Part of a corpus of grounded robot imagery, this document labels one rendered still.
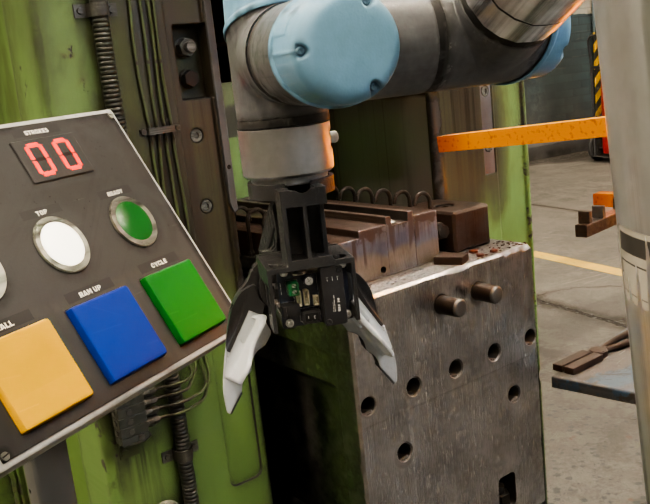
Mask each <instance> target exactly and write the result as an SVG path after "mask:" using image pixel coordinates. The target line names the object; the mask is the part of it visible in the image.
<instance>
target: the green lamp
mask: <svg viewBox="0 0 650 504"><path fill-rule="evenodd" d="M116 217H117V221H118V223H119V224H120V226H121V227H122V229H123V230H124V231H125V232H126V233H127V234H128V235H130V236H131V237H133V238H135V239H139V240H145V239H148V238H149V237H150V236H151V234H152V231H153V227H152V222H151V220H150V218H149V216H148V215H147V213H146V212H145V211H144V210H143V209H142V208H141V207H140V206H138V205H137V204H135V203H132V202H127V201H126V202H121V203H120V204H119V205H118V206H117V208H116Z"/></svg>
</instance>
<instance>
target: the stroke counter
mask: <svg viewBox="0 0 650 504"><path fill-rule="evenodd" d="M53 141H54V142H53V143H52V144H53V146H54V148H55V149H56V151H57V152H58V154H59V155H60V154H62V155H63V156H60V157H61V159H62V160H63V162H64V164H65V165H66V167H67V168H71V170H75V169H80V168H82V167H81V166H80V165H83V164H82V163H81V161H80V159H79V158H78V156H77V155H76V153H74V154H73V153H72V152H74V150H73V148H72V147H71V145H70V143H69V142H68V140H64V138H59V139H54V140H53ZM64 141H65V143H66V144H67V146H68V148H69V149H70V152H65V153H61V151H60V150H59V148H58V146H57V145H56V143H59V142H64ZM26 146H27V147H25V150H26V151H27V153H28V155H29V156H30V158H31V159H32V160H34V159H35V161H34V162H33V163H34V164H35V166H36V168H37V169H38V171H39V172H40V174H44V175H45V176H48V175H52V174H56V173H55V171H57V169H56V168H55V166H54V164H53V163H52V161H51V160H50V158H49V159H47V158H46V157H49V156H48V155H47V153H46V152H45V150H44V148H43V147H42V145H38V144H37V142H36V143H31V144H26ZM36 146H38V147H39V148H40V150H41V151H42V153H43V155H44V157H39V158H34V156H33V155H32V153H31V151H30V150H29V148H31V147H36ZM69 155H73V156H74V157H75V159H76V160H77V162H78V164H79V165H75V166H71V167H70V166H69V164H68V162H67V161H66V159H65V158H64V156H69ZM44 160H47V161H48V163H49V164H50V166H51V167H52V169H53V170H52V171H47V172H43V171H42V169H41V168H40V166H39V164H38V163H37V162H39V161H44Z"/></svg>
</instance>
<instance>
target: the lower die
mask: <svg viewBox="0 0 650 504"><path fill-rule="evenodd" d="M244 199H249V197H245V198H240V199H237V205H238V206H239V205H243V206H245V207H247V208H248V209H249V210H250V209H252V208H254V207H259V208H261V209H263V210H264V211H265V212H266V211H268V207H269V203H263V202H254V201H245V200H244ZM325 204H335V205H345V206H355V207H365V208H375V209H385V210H395V211H405V212H407V211H408V215H407V222H403V223H399V224H396V225H392V223H391V218H390V216H384V215H375V214H365V213H356V212H347V211H338V210H328V209H324V212H325V222H326V231H327V241H329V242H330V244H331V243H338V245H340V246H341V247H342V248H343V249H345V250H346V251H347V252H348V253H350V254H351V255H352V256H354V259H355V269H356V272H357V273H358V274H359V275H360V276H361V277H362V278H363V279H364V280H365V281H366V282H368V281H372V280H375V279H378V278H381V277H384V276H388V275H390V274H394V273H397V272H400V271H403V270H406V269H409V268H413V267H416V266H419V265H422V264H425V263H429V262H432V261H434V259H433V257H434V256H436V255H437V254H439V242H438V229H437V217H436V210H434V209H424V208H413V207H402V206H391V205H381V204H370V203H359V202H348V201H338V200H327V203H325ZM236 216H237V217H236V225H237V232H238V240H239V247H240V254H241V255H246V256H249V255H248V253H249V245H248V238H247V230H246V222H245V217H246V212H245V211H244V210H242V209H240V210H238V211H236ZM251 219H252V221H251V222H250V228H251V236H252V244H253V250H254V252H255V257H256V255H258V254H259V250H258V249H259V244H260V240H261V236H262V232H263V230H262V214H261V213H260V212H258V211H255V212H253V213H252V214H251ZM383 266H384V267H386V272H385V273H381V268H382V267H383Z"/></svg>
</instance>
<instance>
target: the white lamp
mask: <svg viewBox="0 0 650 504"><path fill-rule="evenodd" d="M41 241H42V245H43V247H44V249H45V250H46V252H47V253H48V254H49V255H50V256H51V257H52V258H53V259H54V260H56V261H57V262H59V263H62V264H65V265H76V264H78V263H80V262H81V261H82V259H83V257H84V253H85V250H84V245H83V242H82V240H81V238H80V237H79V235H78V234H77V233H76V232H75V231H74V230H73V229H72V228H70V227H69V226H67V225H65V224H62V223H58V222H52V223H49V224H47V225H45V226H44V227H43V229H42V232H41Z"/></svg>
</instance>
